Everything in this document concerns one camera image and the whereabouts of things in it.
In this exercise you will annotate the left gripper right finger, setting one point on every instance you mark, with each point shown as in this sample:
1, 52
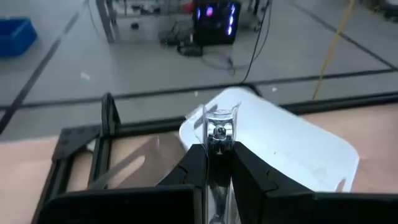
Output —
311, 208

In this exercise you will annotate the grey-brown plastic bin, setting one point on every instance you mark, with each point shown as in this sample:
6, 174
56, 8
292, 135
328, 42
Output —
140, 161

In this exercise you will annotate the grey metal rack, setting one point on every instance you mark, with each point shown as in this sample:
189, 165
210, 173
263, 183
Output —
107, 25

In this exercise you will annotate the black aluminium table frame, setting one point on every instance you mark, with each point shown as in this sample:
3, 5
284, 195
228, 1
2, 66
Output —
77, 137

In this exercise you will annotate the silver nail clipper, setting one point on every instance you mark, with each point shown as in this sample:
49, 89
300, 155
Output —
220, 130

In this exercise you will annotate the white plastic bin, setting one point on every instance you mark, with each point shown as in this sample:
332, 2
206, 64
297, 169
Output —
280, 140

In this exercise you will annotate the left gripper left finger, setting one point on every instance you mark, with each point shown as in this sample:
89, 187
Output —
124, 205

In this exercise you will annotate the black computer tower purple lights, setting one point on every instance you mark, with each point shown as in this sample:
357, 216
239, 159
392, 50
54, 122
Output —
217, 31

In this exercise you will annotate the blue floor crate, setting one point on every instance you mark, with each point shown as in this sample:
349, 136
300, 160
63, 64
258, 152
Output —
15, 37

